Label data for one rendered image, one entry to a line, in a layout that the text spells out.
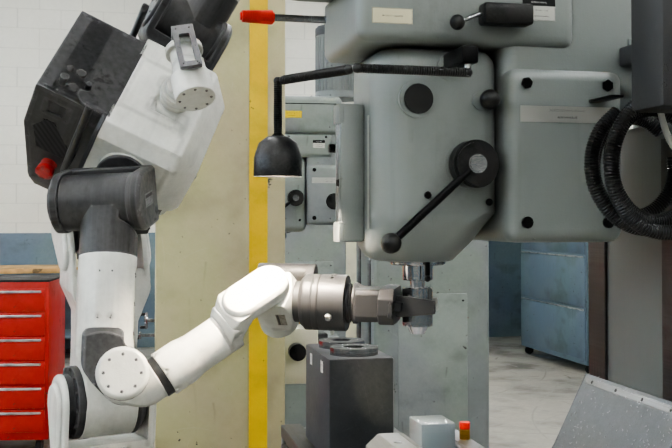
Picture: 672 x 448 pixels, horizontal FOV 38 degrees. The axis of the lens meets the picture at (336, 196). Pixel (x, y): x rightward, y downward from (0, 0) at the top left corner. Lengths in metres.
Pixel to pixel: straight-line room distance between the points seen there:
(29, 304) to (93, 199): 4.41
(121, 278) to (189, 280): 1.67
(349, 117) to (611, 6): 0.43
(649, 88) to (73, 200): 0.86
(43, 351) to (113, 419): 3.99
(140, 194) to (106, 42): 0.33
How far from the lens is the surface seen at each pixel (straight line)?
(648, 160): 1.64
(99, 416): 1.98
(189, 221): 3.18
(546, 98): 1.48
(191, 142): 1.67
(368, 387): 1.78
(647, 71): 1.31
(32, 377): 6.00
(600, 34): 1.55
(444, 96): 1.45
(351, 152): 1.48
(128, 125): 1.64
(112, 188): 1.55
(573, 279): 8.94
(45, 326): 5.96
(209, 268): 3.19
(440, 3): 1.44
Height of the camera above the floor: 1.38
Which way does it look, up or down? 1 degrees up
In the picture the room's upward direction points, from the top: straight up
